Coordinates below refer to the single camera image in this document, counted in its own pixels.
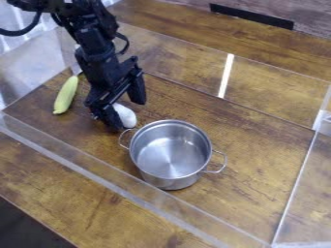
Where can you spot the clear acrylic triangular stand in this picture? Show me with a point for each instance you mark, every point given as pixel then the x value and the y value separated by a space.
pixel 77 45

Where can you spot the white plush mushroom red cap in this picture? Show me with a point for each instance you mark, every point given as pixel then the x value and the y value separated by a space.
pixel 127 116

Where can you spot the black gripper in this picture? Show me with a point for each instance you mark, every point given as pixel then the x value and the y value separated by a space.
pixel 112 78

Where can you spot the black bar on table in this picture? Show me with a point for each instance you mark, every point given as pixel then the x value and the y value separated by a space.
pixel 264 19

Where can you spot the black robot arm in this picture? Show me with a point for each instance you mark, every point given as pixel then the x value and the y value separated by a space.
pixel 92 27

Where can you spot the silver metal pot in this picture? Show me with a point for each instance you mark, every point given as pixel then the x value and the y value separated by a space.
pixel 172 153

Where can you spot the yellow handled metal peeler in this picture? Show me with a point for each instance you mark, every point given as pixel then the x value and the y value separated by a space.
pixel 68 90

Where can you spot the clear acrylic tray wall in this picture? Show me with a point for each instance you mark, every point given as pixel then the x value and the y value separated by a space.
pixel 175 210

